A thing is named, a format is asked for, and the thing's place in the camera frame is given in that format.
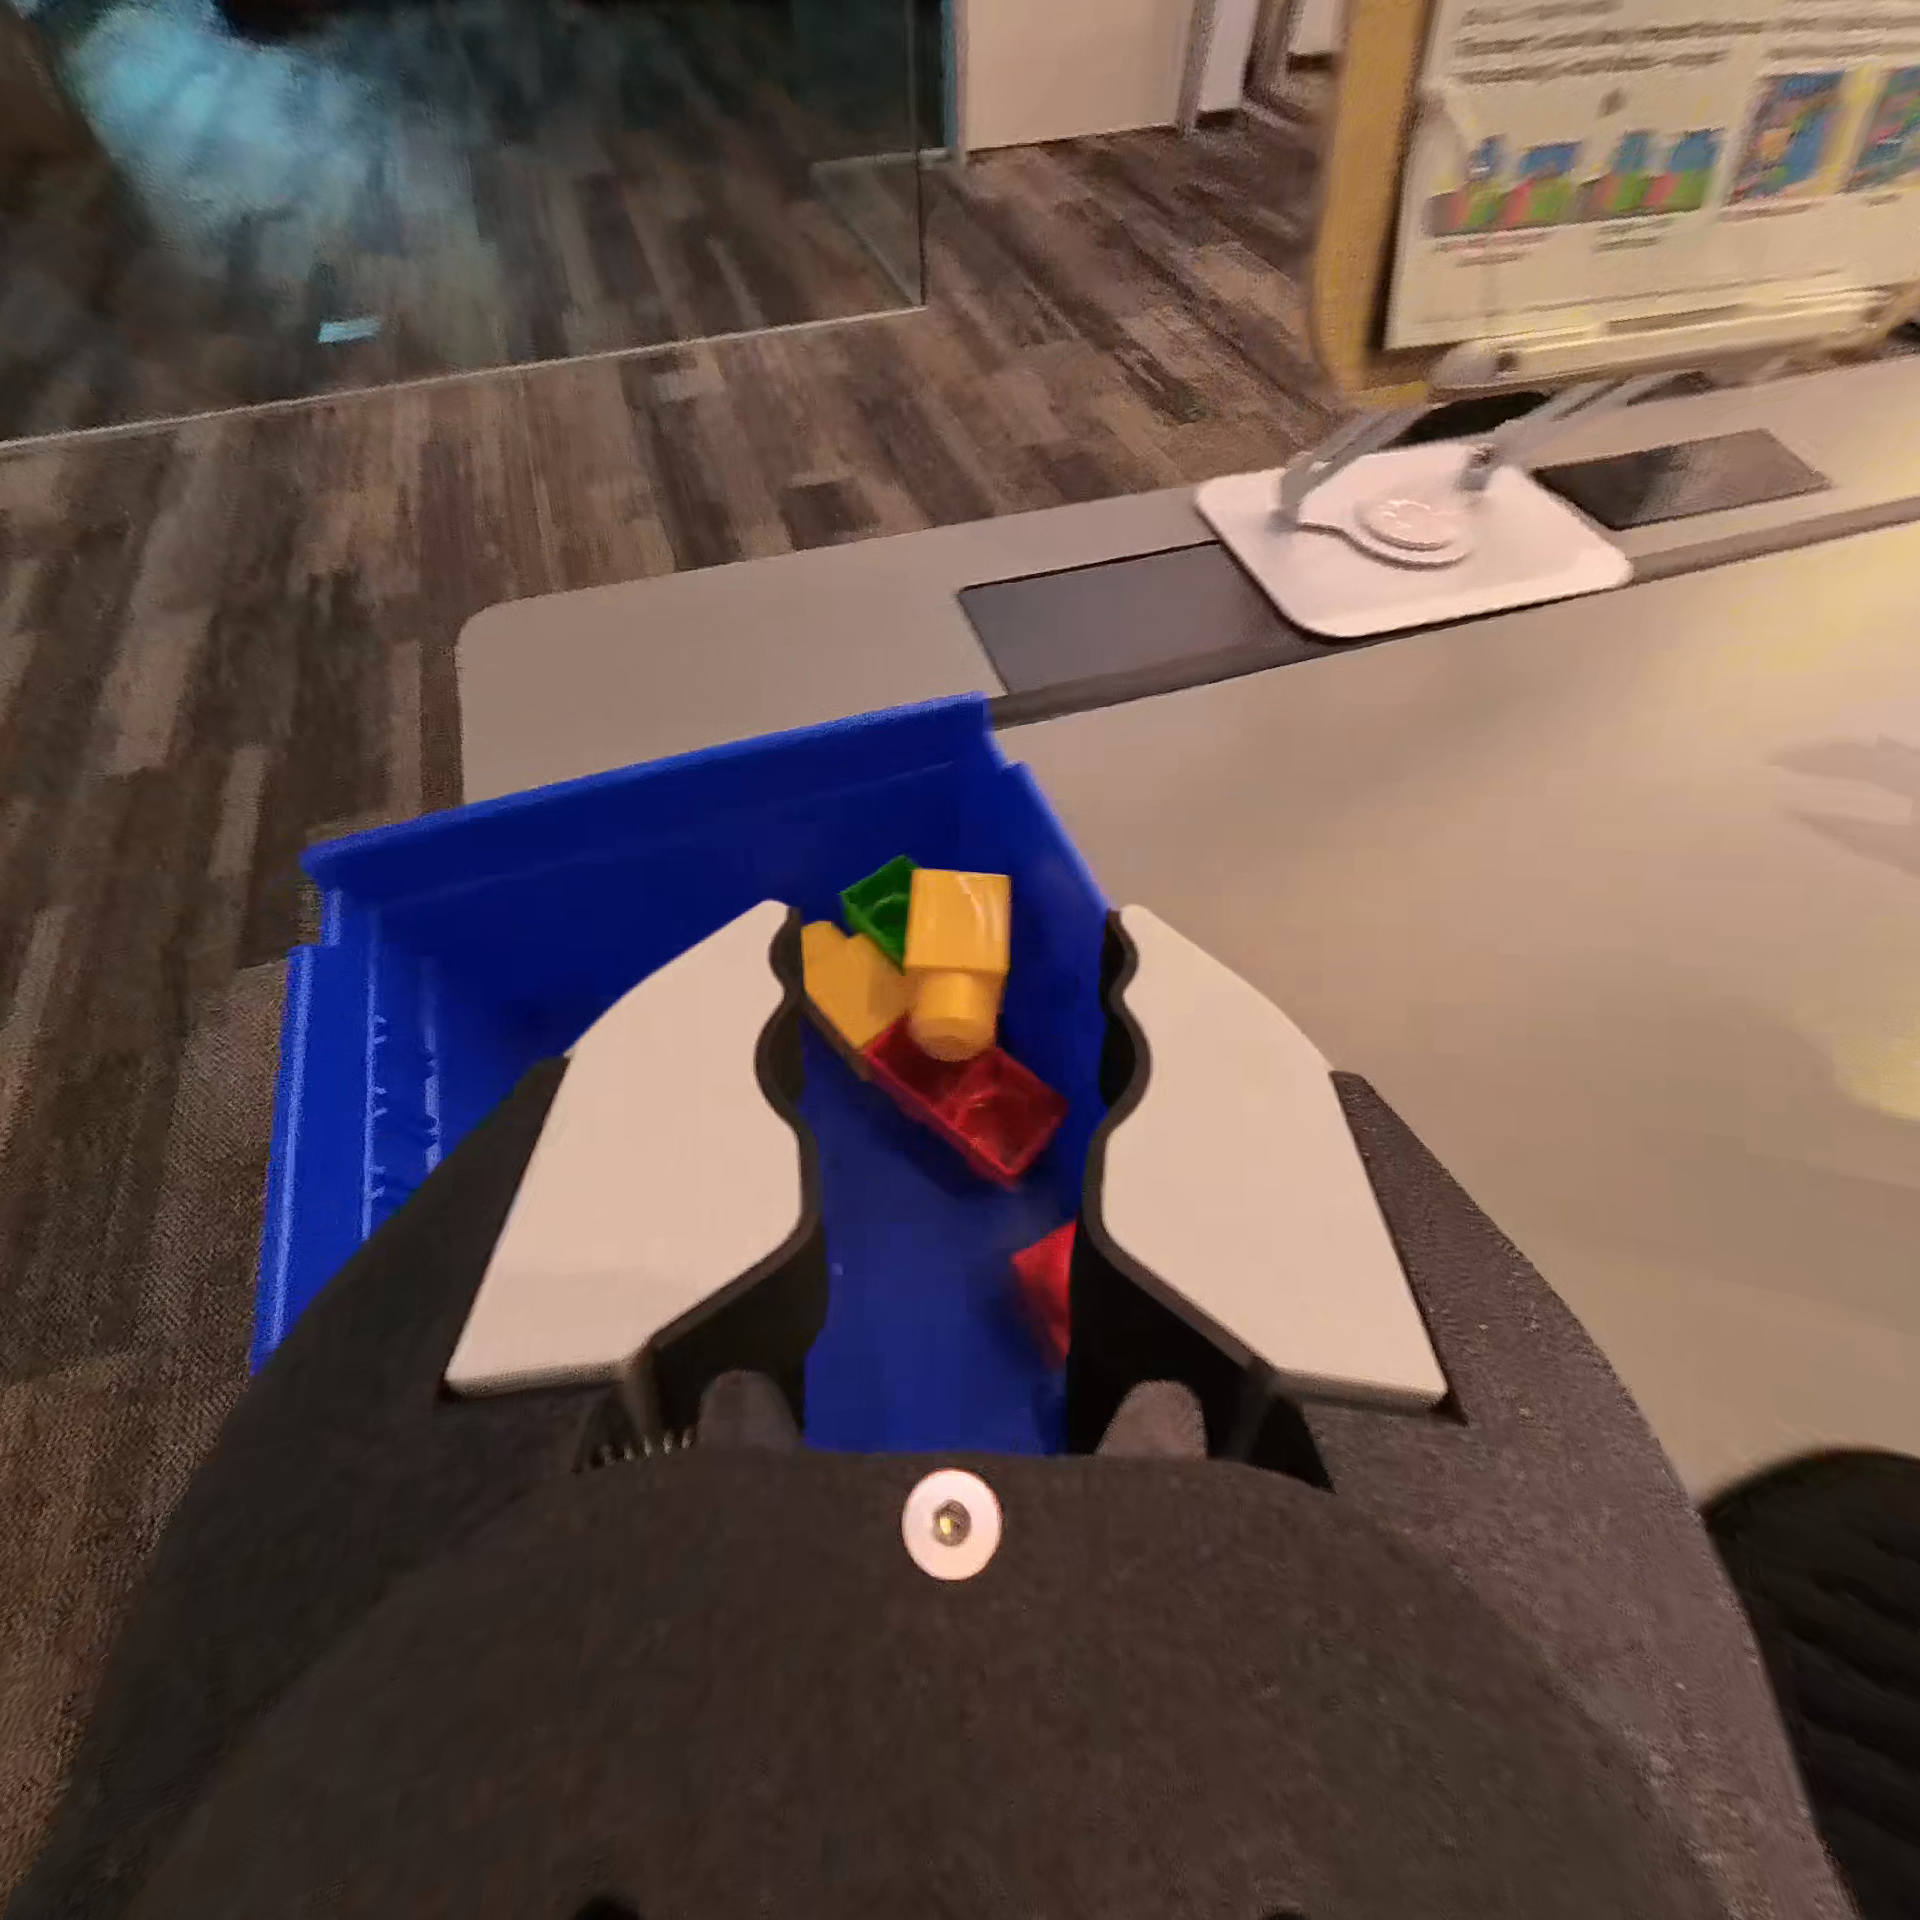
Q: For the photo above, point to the yellow block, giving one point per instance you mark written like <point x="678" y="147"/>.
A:
<point x="848" y="983"/>

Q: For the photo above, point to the blue plastic bin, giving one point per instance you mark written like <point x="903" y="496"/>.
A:
<point x="600" y="870"/>

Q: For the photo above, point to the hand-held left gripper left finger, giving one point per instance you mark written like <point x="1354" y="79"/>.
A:
<point x="646" y="1201"/>

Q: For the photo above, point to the black textured pad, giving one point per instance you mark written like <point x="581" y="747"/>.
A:
<point x="1829" y="1650"/>

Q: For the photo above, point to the grey desk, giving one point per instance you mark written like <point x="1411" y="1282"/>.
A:
<point x="1501" y="902"/>

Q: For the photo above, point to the printed instruction sheet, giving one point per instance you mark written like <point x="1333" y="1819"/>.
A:
<point x="1651" y="149"/>

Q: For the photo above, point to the orange one-stud block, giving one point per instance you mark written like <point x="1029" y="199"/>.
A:
<point x="960" y="931"/>

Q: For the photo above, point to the rounded wooden board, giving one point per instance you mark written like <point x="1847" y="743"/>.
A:
<point x="1359" y="194"/>

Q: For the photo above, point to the dark green two-stud block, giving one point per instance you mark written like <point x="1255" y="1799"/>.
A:
<point x="873" y="902"/>

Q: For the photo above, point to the red block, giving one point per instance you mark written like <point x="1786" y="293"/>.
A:
<point x="990" y="1110"/>
<point x="1048" y="1282"/>

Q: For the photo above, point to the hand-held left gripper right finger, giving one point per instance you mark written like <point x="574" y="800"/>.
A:
<point x="1261" y="1201"/>

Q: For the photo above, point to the black desk inlay panel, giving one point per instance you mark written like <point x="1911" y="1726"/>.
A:
<point x="1109" y="623"/>

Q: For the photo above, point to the white document stand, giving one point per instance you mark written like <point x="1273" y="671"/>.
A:
<point x="1411" y="578"/>

